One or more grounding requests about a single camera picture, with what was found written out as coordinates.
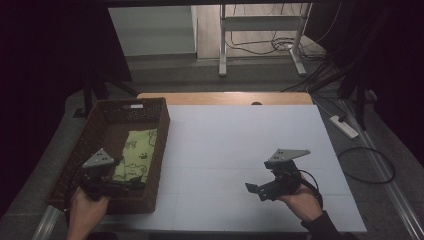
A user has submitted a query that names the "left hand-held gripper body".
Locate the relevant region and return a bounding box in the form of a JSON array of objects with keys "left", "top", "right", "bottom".
[{"left": 79, "top": 147, "right": 117, "bottom": 202}]

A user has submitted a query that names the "person's right hand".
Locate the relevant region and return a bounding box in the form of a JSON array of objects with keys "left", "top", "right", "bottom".
[{"left": 277, "top": 181, "right": 324, "bottom": 224}]

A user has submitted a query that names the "white metal desk frame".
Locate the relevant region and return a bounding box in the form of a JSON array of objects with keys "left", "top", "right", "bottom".
[{"left": 217, "top": 3, "right": 314, "bottom": 78}]

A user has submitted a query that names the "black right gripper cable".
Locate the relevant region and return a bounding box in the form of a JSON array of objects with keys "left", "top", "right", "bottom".
[{"left": 297, "top": 169, "right": 325, "bottom": 209}]

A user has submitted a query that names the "black looped floor cable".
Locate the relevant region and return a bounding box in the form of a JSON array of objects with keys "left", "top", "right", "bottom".
[{"left": 336, "top": 146, "right": 397, "bottom": 185}]

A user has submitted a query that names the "white power strip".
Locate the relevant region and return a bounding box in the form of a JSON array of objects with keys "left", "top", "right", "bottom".
[{"left": 329, "top": 114, "right": 360, "bottom": 140}]

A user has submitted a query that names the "yellow-green printed cloth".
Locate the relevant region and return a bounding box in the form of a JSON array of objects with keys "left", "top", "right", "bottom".
[{"left": 111, "top": 128, "right": 158, "bottom": 185}]

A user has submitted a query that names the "black tripod stand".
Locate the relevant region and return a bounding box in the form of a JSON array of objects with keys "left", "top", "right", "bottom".
[
  {"left": 72, "top": 71, "right": 138, "bottom": 120},
  {"left": 335, "top": 63, "right": 379, "bottom": 132}
]

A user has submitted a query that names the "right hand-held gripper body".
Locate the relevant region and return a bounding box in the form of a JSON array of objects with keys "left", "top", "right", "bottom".
[{"left": 263, "top": 148, "right": 312, "bottom": 198}]

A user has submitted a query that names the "wooden table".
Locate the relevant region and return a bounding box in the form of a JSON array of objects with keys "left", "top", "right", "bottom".
[{"left": 136, "top": 91, "right": 314, "bottom": 107}]

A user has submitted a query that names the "metal floor rail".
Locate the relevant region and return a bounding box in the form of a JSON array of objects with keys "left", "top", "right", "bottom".
[
  {"left": 31, "top": 204, "right": 64, "bottom": 240},
  {"left": 341, "top": 99, "right": 424, "bottom": 240}
]

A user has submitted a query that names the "dark curtain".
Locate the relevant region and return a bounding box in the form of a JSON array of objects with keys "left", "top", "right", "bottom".
[
  {"left": 0, "top": 0, "right": 134, "bottom": 218},
  {"left": 304, "top": 0, "right": 424, "bottom": 168}
]

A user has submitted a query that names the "tangle of black cables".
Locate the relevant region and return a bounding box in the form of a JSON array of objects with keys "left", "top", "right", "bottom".
[{"left": 225, "top": 3, "right": 326, "bottom": 62}]

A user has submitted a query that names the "brown woven basket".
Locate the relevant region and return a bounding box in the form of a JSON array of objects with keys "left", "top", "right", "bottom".
[{"left": 45, "top": 97, "right": 171, "bottom": 215}]

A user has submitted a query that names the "light grey panel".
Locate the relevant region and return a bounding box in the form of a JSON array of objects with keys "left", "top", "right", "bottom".
[{"left": 107, "top": 5, "right": 198, "bottom": 58}]

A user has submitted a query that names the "white table cover sheet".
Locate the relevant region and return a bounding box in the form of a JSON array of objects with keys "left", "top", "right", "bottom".
[{"left": 99, "top": 104, "right": 368, "bottom": 233}]

